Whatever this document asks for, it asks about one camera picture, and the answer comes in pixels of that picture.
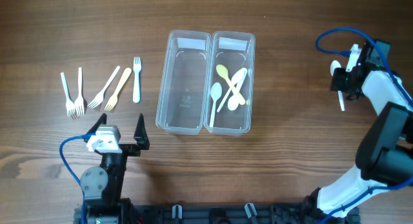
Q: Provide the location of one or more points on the yellow plastic fork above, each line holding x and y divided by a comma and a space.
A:
112, 102

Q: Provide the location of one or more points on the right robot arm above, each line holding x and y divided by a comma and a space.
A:
381, 164

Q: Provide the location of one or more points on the white fork far left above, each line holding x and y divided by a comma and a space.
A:
70, 107

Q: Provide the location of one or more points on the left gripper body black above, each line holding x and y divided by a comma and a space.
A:
128, 150

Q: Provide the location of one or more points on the yellow plastic spoon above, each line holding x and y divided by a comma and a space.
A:
223, 72

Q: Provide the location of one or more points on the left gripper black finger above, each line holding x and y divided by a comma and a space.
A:
101, 121
140, 134

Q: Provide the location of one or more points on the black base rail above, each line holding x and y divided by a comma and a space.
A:
242, 214

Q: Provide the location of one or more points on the clear plastic container right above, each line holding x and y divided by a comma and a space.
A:
235, 50

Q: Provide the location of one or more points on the white slim spoon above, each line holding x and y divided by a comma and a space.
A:
215, 93

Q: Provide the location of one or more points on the white plastic spoon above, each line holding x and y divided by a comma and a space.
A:
334, 65
228, 95

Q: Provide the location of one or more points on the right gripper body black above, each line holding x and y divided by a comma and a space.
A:
341, 81

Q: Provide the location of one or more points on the clear plastic container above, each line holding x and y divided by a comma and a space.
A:
235, 50
182, 90

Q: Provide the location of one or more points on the white fork angled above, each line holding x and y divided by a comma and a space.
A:
100, 96

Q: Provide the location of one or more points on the white wide-handle spoon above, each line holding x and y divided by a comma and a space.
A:
237, 100

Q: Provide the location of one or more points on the clear plastic container left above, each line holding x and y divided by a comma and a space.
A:
182, 90

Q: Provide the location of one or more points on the light blue plastic fork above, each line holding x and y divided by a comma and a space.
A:
137, 67

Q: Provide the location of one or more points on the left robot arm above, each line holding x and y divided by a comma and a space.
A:
102, 185

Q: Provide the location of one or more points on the white fork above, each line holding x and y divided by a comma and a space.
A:
80, 102
70, 107

